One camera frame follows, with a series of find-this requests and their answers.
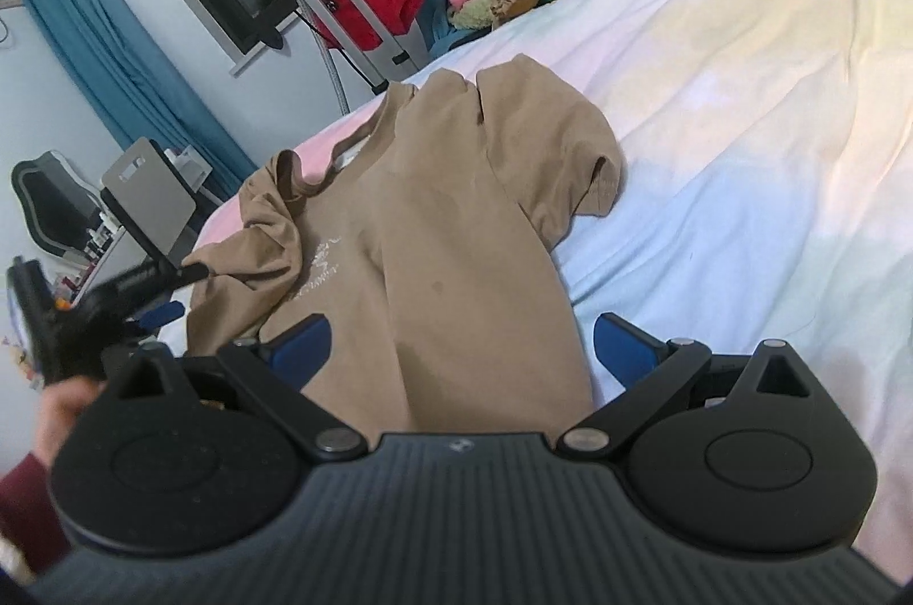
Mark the black office chair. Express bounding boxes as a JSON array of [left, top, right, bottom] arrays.
[[9, 151, 102, 267]]

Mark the red sleeve forearm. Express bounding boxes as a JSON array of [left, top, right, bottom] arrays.
[[2, 454, 70, 582]]

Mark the pastel bed sheet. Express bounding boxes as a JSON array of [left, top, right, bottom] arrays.
[[151, 0, 913, 571]]

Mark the blue curtain left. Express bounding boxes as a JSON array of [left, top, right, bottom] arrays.
[[23, 0, 255, 197]]

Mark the left hand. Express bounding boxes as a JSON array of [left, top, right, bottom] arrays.
[[33, 376, 105, 469]]

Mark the tan t-shirt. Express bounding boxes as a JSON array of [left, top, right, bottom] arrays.
[[187, 57, 624, 438]]

